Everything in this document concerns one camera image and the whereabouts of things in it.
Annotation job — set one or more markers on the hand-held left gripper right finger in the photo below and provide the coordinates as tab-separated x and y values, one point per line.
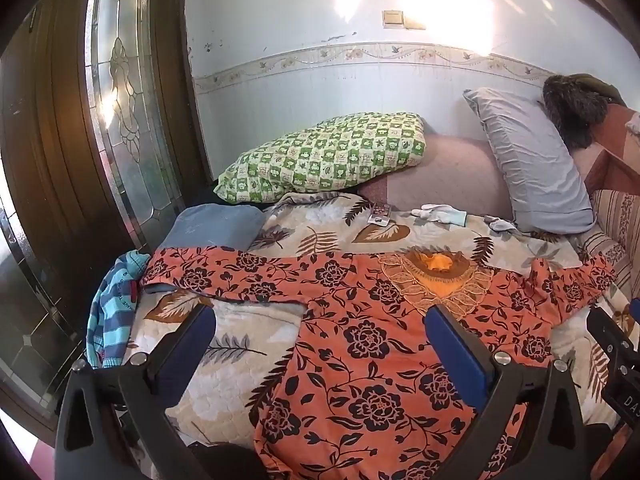
457	350

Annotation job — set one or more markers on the small white sock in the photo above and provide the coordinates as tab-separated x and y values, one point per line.
500	223

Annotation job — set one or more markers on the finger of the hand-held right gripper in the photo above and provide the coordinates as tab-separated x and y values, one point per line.
607	332

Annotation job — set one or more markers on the dark fur-trimmed garment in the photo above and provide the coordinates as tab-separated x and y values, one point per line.
575	105

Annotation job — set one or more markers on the pink mattress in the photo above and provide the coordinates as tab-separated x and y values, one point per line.
450	175

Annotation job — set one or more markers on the wall switch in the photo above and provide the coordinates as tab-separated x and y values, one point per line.
393	18

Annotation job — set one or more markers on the grey pillow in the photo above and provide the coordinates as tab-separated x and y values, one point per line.
530	170

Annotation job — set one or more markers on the wooden headboard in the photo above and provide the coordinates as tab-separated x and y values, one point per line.
612	155

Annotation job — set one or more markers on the blue folded cloth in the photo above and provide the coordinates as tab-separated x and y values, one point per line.
210	225

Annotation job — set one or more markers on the blue striped garment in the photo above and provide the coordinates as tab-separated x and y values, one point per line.
112	310

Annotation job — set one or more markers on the white cloth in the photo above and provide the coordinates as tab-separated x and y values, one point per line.
634	122

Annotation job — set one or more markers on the orange floral garment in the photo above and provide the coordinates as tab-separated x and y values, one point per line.
350	360

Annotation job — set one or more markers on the leaf print quilted blanket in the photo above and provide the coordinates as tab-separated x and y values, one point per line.
250	330

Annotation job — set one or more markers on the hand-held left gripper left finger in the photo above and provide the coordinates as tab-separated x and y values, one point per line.
187	345

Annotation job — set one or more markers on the leaded glass door panel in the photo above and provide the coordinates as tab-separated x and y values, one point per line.
130	110

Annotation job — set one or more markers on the green checkered pillow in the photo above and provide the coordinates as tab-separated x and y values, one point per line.
325	155

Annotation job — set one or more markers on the brown wooden door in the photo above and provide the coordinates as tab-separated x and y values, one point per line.
45	135

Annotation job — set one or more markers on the white and blue glove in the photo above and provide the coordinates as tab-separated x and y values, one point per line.
440	213

